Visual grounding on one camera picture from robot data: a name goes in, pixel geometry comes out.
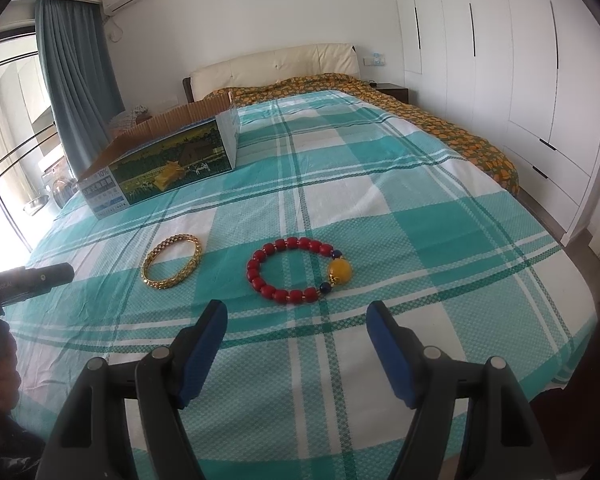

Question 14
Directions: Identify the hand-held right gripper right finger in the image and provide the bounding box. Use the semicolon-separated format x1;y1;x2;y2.
365;300;561;480

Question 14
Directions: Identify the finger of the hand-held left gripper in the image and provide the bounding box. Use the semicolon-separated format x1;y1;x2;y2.
27;262;76;297

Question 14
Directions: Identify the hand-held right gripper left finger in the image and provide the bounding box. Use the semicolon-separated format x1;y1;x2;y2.
40;299;229;480

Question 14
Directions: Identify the red bead bracelet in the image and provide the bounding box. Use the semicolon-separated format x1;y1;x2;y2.
246;236;353;305

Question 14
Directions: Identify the gold mesh bracelet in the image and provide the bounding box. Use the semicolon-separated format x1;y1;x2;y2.
141;233;204;291

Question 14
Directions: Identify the printed cardboard box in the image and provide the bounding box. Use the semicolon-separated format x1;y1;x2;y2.
75;97;241;220

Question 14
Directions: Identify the person's left forearm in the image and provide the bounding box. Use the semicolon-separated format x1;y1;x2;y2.
0;400;48;480

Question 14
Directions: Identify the person's left hand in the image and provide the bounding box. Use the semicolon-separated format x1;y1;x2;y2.
0;337;22;413

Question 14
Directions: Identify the metal basin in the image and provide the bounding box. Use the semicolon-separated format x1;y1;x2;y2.
22;195;51;217

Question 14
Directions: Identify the washing machine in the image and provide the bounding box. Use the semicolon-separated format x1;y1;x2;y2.
39;157;81;207

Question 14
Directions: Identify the sliding glass door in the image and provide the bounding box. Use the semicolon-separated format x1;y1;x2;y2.
0;20;63;253

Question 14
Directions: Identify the pile of folded clothes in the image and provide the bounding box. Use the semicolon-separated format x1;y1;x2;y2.
109;104;154;134

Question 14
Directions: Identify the blue-grey curtain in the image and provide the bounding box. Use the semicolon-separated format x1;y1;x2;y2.
34;0;127;162

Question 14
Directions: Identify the orange floral quilt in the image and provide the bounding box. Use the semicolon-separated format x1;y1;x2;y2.
202;74;522;196

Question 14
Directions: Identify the dark wooden nightstand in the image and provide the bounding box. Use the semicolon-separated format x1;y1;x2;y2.
374;82;410;107

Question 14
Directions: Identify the cream padded headboard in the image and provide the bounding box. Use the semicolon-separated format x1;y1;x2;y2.
182;43;357;108

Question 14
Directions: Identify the white wardrobe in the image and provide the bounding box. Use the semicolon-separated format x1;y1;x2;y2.
390;0;600;261

